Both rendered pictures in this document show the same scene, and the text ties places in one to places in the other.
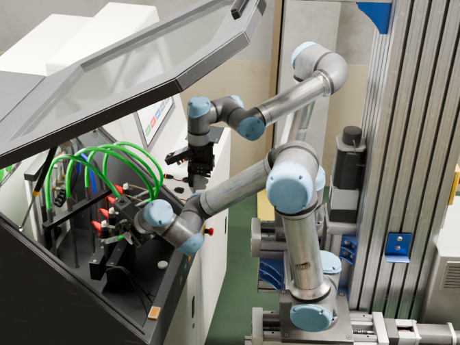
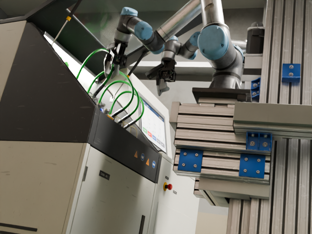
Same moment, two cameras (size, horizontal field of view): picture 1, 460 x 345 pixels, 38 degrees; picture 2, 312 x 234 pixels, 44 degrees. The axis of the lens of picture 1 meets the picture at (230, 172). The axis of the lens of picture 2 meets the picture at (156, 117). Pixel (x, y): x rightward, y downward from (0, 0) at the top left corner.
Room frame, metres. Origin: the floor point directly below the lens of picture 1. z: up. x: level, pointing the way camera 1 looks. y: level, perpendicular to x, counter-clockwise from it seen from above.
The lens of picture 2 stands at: (0.11, -0.50, 0.38)
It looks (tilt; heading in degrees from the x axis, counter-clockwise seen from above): 20 degrees up; 19
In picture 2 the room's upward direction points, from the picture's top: 10 degrees clockwise
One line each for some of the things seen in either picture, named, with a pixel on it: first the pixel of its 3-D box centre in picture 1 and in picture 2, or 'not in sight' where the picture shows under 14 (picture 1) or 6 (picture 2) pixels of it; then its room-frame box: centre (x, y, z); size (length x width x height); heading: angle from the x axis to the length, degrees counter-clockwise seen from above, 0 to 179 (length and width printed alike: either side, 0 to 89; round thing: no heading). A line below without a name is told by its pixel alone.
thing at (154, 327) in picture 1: (171, 288); (126, 150); (1.84, 0.20, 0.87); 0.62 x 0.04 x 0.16; 170
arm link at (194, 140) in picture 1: (198, 135); (168, 58); (1.95, 0.11, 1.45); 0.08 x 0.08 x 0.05
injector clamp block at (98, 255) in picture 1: (118, 250); not in sight; (2.00, 0.41, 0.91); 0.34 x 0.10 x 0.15; 170
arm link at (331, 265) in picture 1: (320, 275); (227, 63); (1.56, -0.28, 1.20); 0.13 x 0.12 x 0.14; 166
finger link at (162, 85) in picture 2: (198, 185); (162, 87); (1.93, 0.11, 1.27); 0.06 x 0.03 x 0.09; 80
